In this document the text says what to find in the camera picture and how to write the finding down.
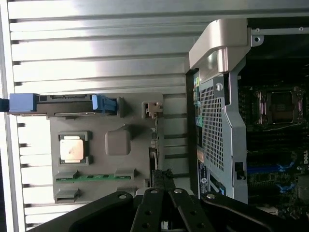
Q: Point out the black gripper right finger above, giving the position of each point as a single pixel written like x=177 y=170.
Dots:
x=190 y=212

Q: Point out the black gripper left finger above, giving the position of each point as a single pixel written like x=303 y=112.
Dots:
x=147 y=212

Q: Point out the green RAM stick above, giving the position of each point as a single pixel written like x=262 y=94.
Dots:
x=96 y=178

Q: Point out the blue expansion slot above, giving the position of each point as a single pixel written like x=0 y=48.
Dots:
x=265 y=168

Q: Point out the green motherboard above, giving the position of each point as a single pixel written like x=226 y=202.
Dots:
x=265 y=149

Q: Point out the silver CPU chip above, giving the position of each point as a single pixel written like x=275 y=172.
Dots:
x=72 y=148

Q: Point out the gray printed parts rack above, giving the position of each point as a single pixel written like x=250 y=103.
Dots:
x=135 y=104

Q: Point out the metal CPU socket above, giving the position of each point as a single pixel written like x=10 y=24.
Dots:
x=280 y=108

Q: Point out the hard disk in blue carrier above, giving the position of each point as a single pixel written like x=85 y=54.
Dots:
x=60 y=106

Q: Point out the open black PC case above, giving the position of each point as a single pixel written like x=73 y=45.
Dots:
x=229 y=43

